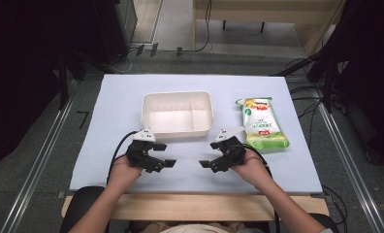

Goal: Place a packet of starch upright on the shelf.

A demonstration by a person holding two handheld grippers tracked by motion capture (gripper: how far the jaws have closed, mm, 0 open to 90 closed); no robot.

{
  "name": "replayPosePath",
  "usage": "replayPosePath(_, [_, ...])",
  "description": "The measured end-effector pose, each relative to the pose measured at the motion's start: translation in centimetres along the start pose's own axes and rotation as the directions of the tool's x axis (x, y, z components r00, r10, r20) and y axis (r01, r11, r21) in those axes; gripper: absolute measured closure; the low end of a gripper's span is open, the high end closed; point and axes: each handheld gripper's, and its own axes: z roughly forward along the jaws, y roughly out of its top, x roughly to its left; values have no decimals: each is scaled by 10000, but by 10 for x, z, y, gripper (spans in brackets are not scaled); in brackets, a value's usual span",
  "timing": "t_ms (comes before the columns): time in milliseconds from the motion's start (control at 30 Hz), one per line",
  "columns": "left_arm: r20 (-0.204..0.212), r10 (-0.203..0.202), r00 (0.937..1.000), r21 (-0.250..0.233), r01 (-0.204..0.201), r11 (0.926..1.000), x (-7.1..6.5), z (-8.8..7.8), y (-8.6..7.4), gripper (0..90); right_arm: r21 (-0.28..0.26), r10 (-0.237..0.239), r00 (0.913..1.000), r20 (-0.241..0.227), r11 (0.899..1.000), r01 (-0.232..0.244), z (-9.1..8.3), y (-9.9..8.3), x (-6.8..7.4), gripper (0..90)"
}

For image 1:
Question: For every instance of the light wooden furniture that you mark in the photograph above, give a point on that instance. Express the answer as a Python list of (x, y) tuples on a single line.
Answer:
[(309, 16)]

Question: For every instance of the green and white food pouch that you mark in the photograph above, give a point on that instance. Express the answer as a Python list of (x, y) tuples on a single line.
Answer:
[(261, 126)]

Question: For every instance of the person's left hand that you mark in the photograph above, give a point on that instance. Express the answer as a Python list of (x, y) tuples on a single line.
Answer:
[(123, 173)]

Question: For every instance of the person's right hand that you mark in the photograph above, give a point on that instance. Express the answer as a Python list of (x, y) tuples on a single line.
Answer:
[(253, 168)]

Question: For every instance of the metal floor rail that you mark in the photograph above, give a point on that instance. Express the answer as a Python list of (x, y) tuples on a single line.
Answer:
[(351, 174), (35, 174)]

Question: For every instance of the person's beige clothing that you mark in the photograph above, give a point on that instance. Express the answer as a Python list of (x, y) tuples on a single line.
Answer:
[(193, 229)]

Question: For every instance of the dark curtain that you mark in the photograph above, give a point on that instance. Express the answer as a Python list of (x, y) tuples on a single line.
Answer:
[(371, 81), (18, 81)]

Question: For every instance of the black metal stand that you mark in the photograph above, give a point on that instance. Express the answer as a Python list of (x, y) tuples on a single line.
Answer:
[(326, 81), (63, 84)]

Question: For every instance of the white divided plastic container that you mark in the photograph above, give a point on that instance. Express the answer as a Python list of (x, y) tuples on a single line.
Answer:
[(177, 119)]

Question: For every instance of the dark cabinet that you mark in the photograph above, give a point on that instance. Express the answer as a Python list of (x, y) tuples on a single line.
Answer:
[(115, 29)]

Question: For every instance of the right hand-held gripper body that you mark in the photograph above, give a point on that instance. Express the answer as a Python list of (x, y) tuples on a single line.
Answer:
[(232, 152)]

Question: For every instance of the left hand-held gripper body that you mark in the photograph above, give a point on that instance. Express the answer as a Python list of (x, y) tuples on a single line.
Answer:
[(140, 152)]

